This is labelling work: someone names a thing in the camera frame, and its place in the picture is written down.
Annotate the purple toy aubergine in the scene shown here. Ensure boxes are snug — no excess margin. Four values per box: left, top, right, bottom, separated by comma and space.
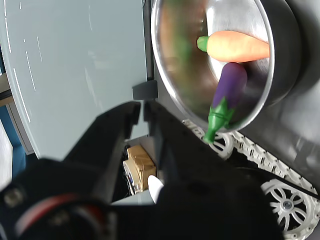
202, 62, 248, 145

